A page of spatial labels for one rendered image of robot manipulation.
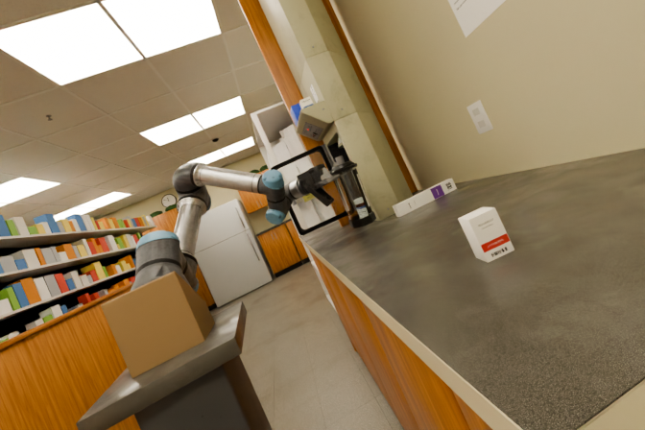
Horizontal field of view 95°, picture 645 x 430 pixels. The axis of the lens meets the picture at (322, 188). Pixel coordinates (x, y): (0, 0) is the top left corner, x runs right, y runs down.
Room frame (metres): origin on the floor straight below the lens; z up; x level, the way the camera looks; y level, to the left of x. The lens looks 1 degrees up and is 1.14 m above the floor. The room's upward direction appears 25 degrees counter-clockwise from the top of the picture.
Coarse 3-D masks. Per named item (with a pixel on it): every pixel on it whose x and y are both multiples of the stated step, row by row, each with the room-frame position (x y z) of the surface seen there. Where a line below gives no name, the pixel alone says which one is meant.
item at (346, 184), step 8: (344, 168) 1.05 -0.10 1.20; (352, 168) 1.07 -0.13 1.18; (344, 176) 1.07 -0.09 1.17; (352, 176) 1.07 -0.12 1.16; (336, 184) 1.10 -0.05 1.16; (344, 184) 1.07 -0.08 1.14; (352, 184) 1.07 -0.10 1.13; (344, 192) 1.08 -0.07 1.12; (352, 192) 1.07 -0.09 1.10; (344, 200) 1.10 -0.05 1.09; (352, 200) 1.08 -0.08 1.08; (360, 200) 1.08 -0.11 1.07; (352, 208) 1.08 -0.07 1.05; (360, 208) 1.08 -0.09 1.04; (352, 216) 1.09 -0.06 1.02; (360, 216) 1.08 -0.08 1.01
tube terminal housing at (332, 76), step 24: (312, 72) 1.26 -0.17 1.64; (336, 72) 1.28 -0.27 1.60; (312, 96) 1.41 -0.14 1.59; (336, 96) 1.27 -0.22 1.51; (360, 96) 1.38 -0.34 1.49; (336, 120) 1.27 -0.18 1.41; (360, 120) 1.28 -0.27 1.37; (360, 144) 1.27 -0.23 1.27; (384, 144) 1.40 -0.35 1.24; (360, 168) 1.27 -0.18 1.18; (384, 168) 1.30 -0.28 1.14; (384, 192) 1.28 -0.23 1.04; (408, 192) 1.42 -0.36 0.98; (384, 216) 1.27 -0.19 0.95
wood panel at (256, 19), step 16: (240, 0) 1.61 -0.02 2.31; (256, 0) 1.63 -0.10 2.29; (256, 16) 1.62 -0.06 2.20; (336, 16) 1.70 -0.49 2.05; (256, 32) 1.61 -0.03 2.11; (272, 32) 1.63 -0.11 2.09; (272, 48) 1.62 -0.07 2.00; (272, 64) 1.61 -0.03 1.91; (352, 64) 1.69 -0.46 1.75; (288, 80) 1.62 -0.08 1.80; (288, 96) 1.62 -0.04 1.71; (368, 96) 1.69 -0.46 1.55; (384, 128) 1.70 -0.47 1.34; (304, 144) 1.61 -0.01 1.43; (320, 144) 1.63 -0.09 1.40; (400, 160) 1.70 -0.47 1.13
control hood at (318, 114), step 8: (320, 104) 1.26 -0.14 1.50; (304, 112) 1.25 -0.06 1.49; (312, 112) 1.25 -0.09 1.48; (320, 112) 1.26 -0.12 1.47; (328, 112) 1.26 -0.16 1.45; (304, 120) 1.33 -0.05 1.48; (312, 120) 1.30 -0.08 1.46; (320, 120) 1.26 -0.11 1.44; (328, 120) 1.26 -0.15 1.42; (328, 128) 1.35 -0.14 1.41; (320, 136) 1.48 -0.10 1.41
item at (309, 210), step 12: (312, 156) 1.56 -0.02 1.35; (288, 168) 1.56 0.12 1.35; (300, 168) 1.56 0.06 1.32; (288, 180) 1.56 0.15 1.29; (336, 192) 1.56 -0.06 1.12; (300, 204) 1.56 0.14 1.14; (312, 204) 1.56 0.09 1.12; (336, 204) 1.56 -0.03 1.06; (300, 216) 1.56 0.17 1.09; (312, 216) 1.56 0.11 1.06; (324, 216) 1.56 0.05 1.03
